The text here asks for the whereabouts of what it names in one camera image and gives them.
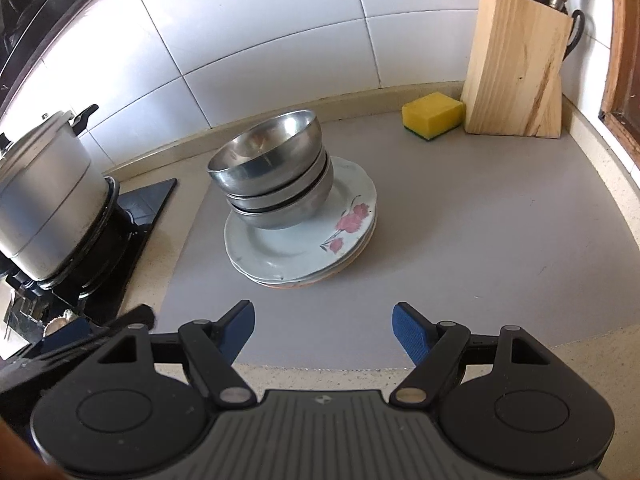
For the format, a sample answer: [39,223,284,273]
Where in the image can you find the black handled scissors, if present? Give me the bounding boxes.
[562,9,586,61]

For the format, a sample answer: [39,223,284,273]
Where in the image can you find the wooden knife block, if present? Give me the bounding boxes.
[460,0,573,139]

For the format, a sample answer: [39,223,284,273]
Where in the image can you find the small white plate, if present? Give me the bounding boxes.
[260,255,361,291]

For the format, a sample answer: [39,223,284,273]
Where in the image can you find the black range hood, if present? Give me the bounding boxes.
[0,0,133,111]

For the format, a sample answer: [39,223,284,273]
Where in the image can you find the pale fuzzy cloth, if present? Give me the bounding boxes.
[44,309,76,337]

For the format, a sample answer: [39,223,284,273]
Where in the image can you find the white plate floral rim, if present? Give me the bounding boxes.
[227,210,378,286]

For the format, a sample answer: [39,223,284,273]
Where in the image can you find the yellow sponge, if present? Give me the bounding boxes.
[401,91,467,142]

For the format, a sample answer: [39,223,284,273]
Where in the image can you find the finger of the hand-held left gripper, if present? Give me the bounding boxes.
[30,304,156,357]

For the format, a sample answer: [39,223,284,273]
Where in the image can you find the wooden window frame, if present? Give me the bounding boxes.
[600,0,640,161]

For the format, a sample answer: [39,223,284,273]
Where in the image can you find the large white plate pink carnation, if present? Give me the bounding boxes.
[223,156,378,281]

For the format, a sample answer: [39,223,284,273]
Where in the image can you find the aluminium pot with lid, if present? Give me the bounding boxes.
[0,104,121,281]

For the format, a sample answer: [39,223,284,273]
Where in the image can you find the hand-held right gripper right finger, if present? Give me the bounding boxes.
[389,302,553,407]

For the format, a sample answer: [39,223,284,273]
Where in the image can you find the steel bowl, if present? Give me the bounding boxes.
[227,157,335,231]
[207,110,322,195]
[225,150,331,211]

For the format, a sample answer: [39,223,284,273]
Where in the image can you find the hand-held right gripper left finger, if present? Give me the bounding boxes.
[92,300,257,407]

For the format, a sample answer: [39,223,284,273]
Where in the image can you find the black gas stove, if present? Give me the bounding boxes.
[0,177,178,346]

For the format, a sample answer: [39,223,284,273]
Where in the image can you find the grey counter mat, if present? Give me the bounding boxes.
[161,82,640,372]

